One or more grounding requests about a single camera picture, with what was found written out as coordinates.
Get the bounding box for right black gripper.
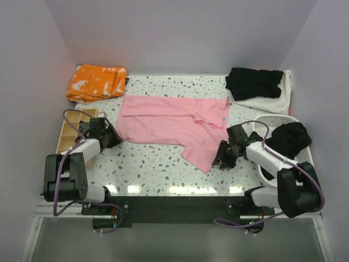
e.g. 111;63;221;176
212;140;240;169

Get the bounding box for pink t-shirt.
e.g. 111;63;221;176
116;95;231;174

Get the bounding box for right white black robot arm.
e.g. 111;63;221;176
213;124;325;218

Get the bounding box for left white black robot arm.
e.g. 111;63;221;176
43;117;122;214

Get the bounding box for grey item in tray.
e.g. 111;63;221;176
79;121;90;134

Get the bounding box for black white patterned item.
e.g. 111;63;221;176
75;135;85;144

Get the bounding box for wooden compartment tray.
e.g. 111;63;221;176
56;109;99;154

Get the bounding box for orange white folded t-shirt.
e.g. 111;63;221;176
66;64;127;104

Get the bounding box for white plastic laundry basket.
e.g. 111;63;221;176
252;114;317;189

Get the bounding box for black t-shirt in basket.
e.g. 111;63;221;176
260;121;312;181

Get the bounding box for black folded t-shirt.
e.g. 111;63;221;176
225;68;284;101

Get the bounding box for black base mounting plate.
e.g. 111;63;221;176
81;196;274;229

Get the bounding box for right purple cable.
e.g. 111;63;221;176
213;121;326;233

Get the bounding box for aluminium rail frame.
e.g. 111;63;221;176
35;196;82;218

